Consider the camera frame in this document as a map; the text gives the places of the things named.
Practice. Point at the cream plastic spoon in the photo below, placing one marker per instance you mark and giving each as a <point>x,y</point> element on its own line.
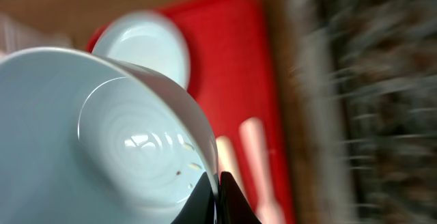
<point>227,160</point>

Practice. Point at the red serving tray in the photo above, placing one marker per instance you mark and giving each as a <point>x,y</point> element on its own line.
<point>232,80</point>

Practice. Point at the grey dishwasher rack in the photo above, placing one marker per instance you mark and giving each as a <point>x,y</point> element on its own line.
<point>367,73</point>

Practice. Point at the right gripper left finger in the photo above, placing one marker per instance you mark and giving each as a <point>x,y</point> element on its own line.
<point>200,206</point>

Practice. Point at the light blue bowl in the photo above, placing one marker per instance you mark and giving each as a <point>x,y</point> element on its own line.
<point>86,139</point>

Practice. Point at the clear plastic bin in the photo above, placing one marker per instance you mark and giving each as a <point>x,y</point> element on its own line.
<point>16,36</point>

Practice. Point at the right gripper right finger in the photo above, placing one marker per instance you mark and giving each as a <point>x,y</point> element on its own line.
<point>233,208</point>

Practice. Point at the light blue plate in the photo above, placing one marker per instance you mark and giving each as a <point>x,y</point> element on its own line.
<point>147,39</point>

